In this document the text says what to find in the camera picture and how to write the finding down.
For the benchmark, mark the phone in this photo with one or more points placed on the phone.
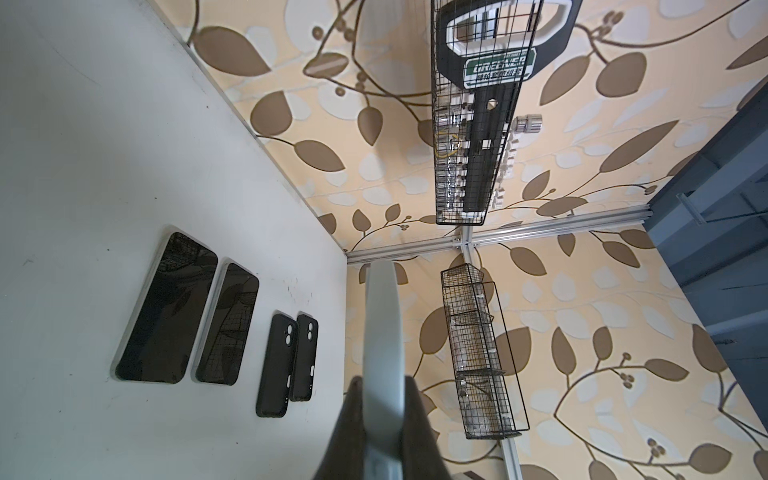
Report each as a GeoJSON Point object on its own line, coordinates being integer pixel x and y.
{"type": "Point", "coordinates": [159, 347]}
{"type": "Point", "coordinates": [383, 404]}
{"type": "Point", "coordinates": [225, 342]}

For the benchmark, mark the right wire basket black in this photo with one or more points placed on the right wire basket black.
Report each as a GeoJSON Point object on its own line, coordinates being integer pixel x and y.
{"type": "Point", "coordinates": [480, 375]}

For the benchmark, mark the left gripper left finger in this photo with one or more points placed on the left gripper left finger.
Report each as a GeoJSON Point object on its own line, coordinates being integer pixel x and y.
{"type": "Point", "coordinates": [344, 455]}

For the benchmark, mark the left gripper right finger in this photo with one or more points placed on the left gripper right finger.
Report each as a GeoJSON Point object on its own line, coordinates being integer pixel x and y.
{"type": "Point", "coordinates": [420, 455]}

